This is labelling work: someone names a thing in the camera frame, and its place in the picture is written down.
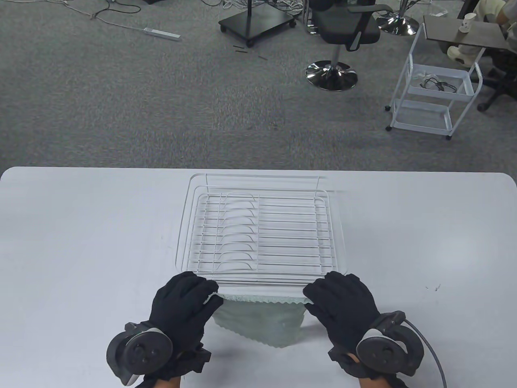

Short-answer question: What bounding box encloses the person's left hand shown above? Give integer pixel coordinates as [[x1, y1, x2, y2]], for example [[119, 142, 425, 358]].
[[149, 272, 223, 364]]

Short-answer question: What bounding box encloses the person's right hand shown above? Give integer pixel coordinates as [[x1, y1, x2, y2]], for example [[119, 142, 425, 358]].
[[302, 272, 382, 357]]

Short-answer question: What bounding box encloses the white wire dish rack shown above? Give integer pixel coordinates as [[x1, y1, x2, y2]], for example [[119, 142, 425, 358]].
[[174, 173, 349, 287]]

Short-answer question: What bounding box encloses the green fish scale cleaning cloth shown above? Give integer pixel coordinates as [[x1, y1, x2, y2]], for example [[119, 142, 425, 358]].
[[203, 291, 314, 349]]

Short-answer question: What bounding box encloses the black right hand controller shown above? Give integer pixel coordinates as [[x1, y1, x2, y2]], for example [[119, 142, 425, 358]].
[[355, 310, 425, 378]]

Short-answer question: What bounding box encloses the black hand controller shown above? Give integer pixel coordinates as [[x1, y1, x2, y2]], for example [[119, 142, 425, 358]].
[[355, 310, 425, 378], [106, 322, 174, 385]]

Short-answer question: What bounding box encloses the black left hand controller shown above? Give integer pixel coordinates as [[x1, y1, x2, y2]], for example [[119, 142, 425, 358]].
[[106, 322, 174, 385]]

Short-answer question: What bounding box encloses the white rolling cart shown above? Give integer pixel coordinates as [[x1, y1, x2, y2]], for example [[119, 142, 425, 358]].
[[385, 23, 483, 141]]

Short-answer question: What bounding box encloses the black office chair base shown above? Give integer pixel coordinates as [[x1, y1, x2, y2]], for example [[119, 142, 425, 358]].
[[477, 48, 517, 112]]

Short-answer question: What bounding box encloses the white power strip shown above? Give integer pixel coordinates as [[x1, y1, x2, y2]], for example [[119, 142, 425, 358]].
[[143, 27, 181, 40]]

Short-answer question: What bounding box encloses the black bar stool chrome base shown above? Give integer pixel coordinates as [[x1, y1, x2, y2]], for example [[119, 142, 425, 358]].
[[305, 0, 394, 92]]

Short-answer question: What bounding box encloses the black rolling stand base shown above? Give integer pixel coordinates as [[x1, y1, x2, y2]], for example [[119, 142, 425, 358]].
[[219, 0, 297, 48]]

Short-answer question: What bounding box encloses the dark small table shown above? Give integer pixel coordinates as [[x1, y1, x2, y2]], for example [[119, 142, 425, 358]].
[[423, 15, 517, 51]]

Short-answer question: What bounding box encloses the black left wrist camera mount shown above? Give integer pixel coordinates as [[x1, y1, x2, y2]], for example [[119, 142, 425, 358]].
[[139, 342, 212, 388]]

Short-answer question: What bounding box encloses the black cable in cart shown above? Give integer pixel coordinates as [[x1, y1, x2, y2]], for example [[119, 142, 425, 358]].
[[420, 76, 458, 93]]

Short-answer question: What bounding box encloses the grey floor cable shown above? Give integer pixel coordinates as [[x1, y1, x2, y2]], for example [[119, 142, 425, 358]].
[[61, 0, 146, 31]]

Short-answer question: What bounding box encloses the white floor cables bundle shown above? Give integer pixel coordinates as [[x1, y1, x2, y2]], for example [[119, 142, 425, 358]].
[[202, 0, 309, 12]]

